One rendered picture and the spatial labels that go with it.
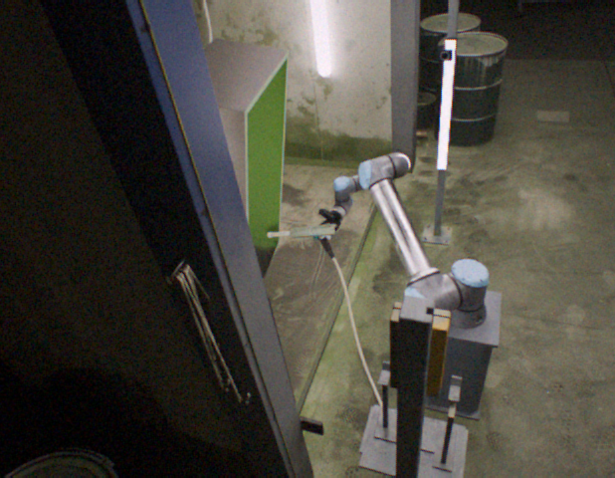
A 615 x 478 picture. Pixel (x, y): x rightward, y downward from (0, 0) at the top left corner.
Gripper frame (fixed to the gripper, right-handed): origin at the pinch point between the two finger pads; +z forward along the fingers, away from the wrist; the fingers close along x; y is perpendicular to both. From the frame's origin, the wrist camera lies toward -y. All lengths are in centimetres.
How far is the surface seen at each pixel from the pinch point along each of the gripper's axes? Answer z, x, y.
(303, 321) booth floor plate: 12, 35, 56
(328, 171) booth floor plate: -151, 88, 39
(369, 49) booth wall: -171, 18, -46
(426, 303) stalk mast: 108, -113, -61
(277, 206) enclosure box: -11.1, 28.1, -15.6
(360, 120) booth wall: -169, 48, 7
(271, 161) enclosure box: -11.8, 15.8, -43.4
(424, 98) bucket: -278, 34, 41
